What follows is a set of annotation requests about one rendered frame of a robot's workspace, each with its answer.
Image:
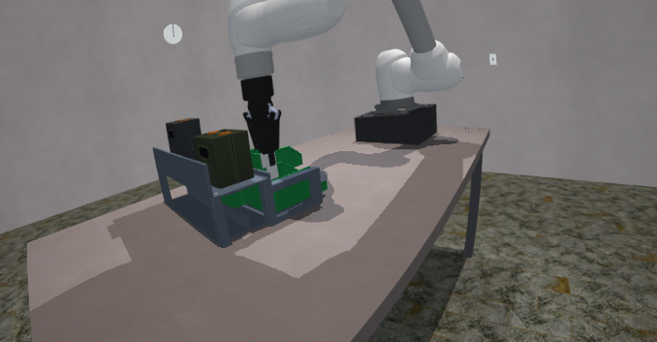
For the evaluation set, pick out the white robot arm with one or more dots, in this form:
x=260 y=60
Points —
x=255 y=27

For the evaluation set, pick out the green bin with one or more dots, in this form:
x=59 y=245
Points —
x=286 y=154
x=236 y=199
x=285 y=197

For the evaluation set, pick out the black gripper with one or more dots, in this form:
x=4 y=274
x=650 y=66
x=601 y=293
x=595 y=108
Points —
x=261 y=90

